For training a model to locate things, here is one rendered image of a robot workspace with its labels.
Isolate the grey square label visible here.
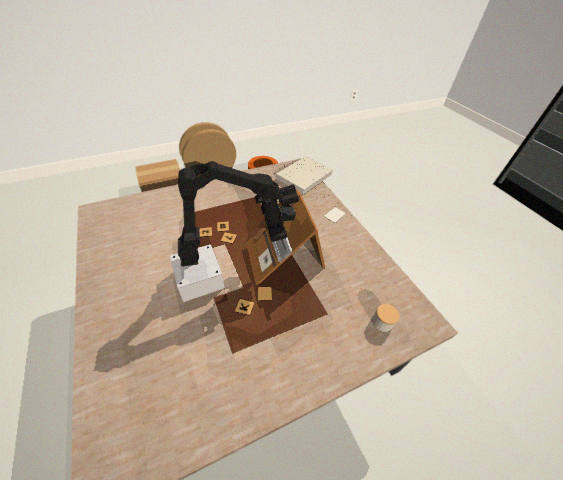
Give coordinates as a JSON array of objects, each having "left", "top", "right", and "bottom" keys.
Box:
[{"left": 258, "top": 248, "right": 273, "bottom": 272}]

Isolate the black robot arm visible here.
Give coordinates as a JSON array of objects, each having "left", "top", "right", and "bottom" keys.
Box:
[{"left": 178, "top": 161, "right": 299, "bottom": 267}]

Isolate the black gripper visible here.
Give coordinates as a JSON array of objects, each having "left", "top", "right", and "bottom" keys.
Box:
[{"left": 261, "top": 206, "right": 287, "bottom": 242}]

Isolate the small white jar with orange lid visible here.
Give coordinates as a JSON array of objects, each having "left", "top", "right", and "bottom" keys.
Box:
[{"left": 372, "top": 304, "right": 400, "bottom": 332}]

